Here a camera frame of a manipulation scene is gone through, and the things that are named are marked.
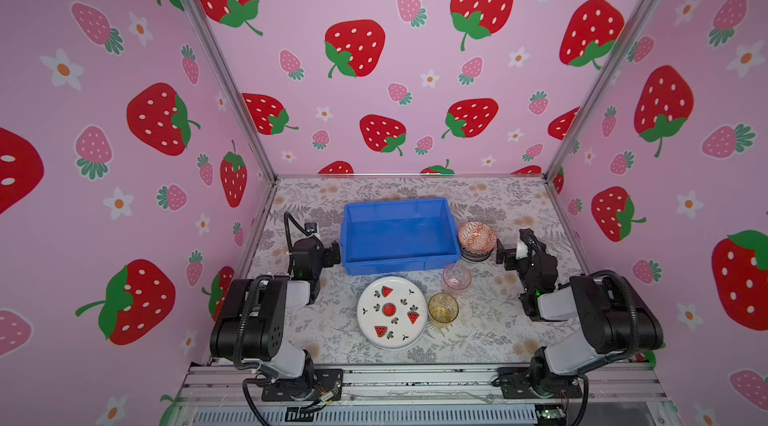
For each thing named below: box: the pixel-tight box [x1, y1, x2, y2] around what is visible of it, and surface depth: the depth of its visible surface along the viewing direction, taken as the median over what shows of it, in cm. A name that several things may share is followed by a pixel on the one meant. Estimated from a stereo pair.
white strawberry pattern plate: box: [356, 276, 428, 349], surface depth 85 cm
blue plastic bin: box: [340, 198, 461, 276], surface depth 106 cm
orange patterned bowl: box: [458, 221, 497, 262], surface depth 95 cm
